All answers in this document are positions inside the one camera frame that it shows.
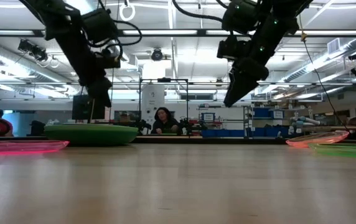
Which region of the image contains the black square frame stand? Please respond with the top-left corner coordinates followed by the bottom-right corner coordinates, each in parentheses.
top-left (139, 77), bottom-right (189, 136)

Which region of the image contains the black office chair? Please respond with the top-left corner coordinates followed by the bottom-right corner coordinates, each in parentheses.
top-left (30, 120), bottom-right (46, 137)

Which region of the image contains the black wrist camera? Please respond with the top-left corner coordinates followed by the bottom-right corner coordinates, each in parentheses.
top-left (96, 49), bottom-right (122, 70)
top-left (217, 35), bottom-right (238, 60)

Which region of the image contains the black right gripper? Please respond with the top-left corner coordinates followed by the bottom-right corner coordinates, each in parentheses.
top-left (223, 40), bottom-right (278, 108)

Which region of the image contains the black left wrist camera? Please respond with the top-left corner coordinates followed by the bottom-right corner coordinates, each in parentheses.
top-left (96, 49), bottom-right (122, 70)

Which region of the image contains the long blue bin row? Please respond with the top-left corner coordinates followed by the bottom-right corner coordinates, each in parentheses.
top-left (201, 129), bottom-right (247, 138)

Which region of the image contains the black round ceiling camera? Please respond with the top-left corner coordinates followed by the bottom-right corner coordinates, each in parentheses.
top-left (150, 48), bottom-right (164, 62)

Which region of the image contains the large green plastic plate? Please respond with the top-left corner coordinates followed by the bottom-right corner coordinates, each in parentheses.
top-left (43, 123), bottom-right (139, 147)

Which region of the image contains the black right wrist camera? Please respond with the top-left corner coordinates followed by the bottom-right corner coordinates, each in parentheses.
top-left (217, 35), bottom-right (238, 60)

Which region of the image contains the small green transparent plate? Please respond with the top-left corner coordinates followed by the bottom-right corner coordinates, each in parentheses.
top-left (308, 142), bottom-right (356, 159)

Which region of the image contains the white hanging ring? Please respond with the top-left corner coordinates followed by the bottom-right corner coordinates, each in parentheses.
top-left (119, 2), bottom-right (136, 22)

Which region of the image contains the metal shelf with blue bins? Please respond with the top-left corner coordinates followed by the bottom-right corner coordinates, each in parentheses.
top-left (243, 105), bottom-right (291, 138)

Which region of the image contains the black metal table frame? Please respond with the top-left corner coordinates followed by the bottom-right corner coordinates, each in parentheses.
top-left (0, 132), bottom-right (356, 146)

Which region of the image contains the black monitor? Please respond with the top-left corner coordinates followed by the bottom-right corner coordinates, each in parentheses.
top-left (72, 95), bottom-right (106, 121)

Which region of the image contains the white column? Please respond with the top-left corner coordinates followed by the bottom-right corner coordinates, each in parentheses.
top-left (141, 84), bottom-right (166, 131)

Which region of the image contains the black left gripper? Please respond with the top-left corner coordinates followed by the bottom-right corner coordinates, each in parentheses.
top-left (72, 43), bottom-right (113, 108)

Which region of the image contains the small orange transparent plate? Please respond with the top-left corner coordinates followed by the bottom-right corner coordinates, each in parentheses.
top-left (286, 130), bottom-right (350, 148)

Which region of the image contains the small pink transparent plate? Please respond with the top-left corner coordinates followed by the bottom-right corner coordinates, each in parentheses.
top-left (0, 139), bottom-right (70, 156)

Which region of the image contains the black hanging camera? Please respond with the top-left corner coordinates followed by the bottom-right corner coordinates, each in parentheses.
top-left (17, 39), bottom-right (49, 62)

